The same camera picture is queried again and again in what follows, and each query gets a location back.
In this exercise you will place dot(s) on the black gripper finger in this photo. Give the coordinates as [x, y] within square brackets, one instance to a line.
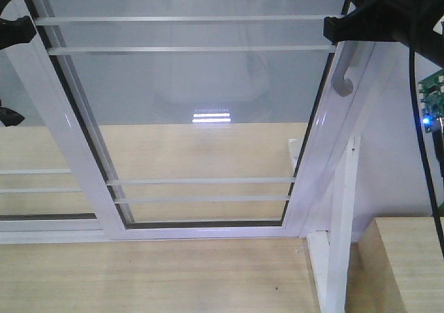
[370, 22]
[20, 30]

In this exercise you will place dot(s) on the white framed sliding glass door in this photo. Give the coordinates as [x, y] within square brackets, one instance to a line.
[179, 118]

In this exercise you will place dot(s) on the green circuit board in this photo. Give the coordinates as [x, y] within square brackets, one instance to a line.
[431, 100]

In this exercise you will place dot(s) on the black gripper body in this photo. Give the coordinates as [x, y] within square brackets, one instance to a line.
[422, 16]

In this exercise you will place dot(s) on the grey curved door handle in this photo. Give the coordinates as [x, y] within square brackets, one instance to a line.
[341, 85]

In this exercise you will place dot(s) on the light wooden platform board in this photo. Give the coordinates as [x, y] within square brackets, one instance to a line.
[156, 275]

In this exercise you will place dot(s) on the light wooden block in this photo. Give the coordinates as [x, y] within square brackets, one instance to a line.
[403, 264]

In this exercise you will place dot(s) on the white triangular support bracket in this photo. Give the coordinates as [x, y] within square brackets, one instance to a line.
[328, 231]

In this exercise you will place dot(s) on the fixed white framed glass panel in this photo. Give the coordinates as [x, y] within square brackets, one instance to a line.
[51, 185]

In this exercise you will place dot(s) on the white side wall panel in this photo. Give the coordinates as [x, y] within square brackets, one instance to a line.
[390, 177]

